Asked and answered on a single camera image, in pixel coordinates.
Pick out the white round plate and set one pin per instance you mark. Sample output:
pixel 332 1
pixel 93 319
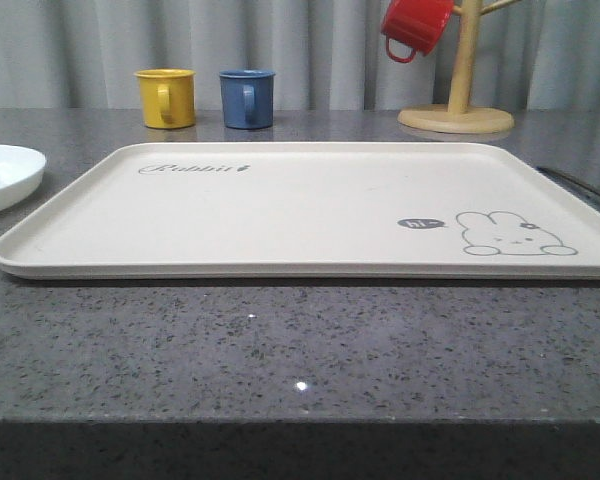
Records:
pixel 21 172

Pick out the blue enamel mug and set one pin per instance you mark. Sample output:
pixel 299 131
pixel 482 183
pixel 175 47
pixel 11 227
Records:
pixel 247 98

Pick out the red enamel mug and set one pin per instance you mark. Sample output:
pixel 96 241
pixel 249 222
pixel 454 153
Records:
pixel 417 24

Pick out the wooden mug tree stand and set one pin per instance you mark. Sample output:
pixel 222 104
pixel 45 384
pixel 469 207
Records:
pixel 458 116

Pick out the grey pleated curtain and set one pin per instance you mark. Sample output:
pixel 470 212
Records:
pixel 327 55

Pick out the yellow enamel mug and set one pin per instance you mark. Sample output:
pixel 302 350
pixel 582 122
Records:
pixel 167 97

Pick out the silver metal fork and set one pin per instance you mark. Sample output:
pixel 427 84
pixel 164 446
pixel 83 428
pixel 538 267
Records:
pixel 569 178

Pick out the cream rabbit serving tray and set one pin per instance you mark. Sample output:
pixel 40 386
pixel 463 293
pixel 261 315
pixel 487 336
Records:
pixel 302 209

